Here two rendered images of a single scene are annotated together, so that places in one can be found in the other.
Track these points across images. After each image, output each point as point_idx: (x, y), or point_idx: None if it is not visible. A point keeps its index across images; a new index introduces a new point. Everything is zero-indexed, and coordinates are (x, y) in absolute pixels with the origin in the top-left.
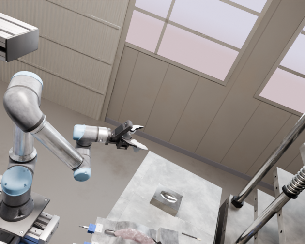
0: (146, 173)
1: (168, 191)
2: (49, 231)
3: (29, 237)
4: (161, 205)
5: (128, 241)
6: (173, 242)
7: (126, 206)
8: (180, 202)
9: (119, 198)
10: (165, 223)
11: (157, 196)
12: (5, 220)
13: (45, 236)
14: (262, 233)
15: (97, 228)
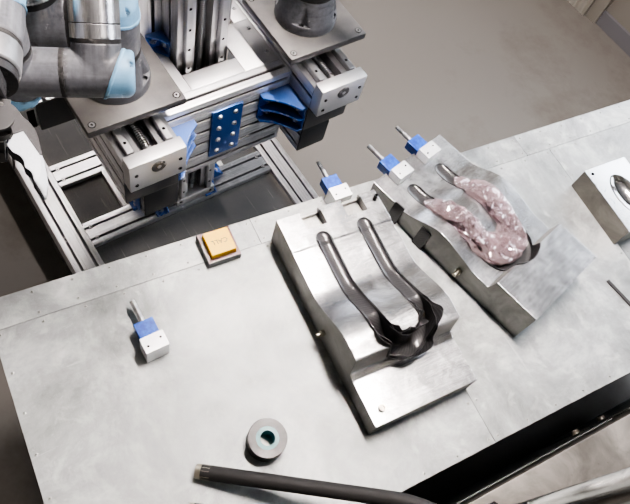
0: (609, 129)
1: None
2: (337, 84)
3: (303, 79)
4: (597, 201)
5: (471, 202)
6: (567, 264)
7: (514, 160)
8: None
9: (507, 138)
10: (582, 241)
11: (599, 176)
12: (279, 21)
13: (328, 87)
14: None
15: (426, 148)
